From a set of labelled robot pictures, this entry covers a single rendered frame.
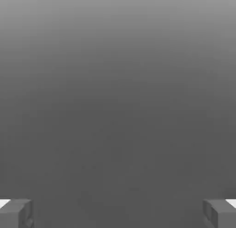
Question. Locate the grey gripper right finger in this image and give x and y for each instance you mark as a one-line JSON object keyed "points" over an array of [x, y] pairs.
{"points": [[222, 214]]}

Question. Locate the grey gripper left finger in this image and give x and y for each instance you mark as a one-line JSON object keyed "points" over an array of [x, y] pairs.
{"points": [[13, 213]]}

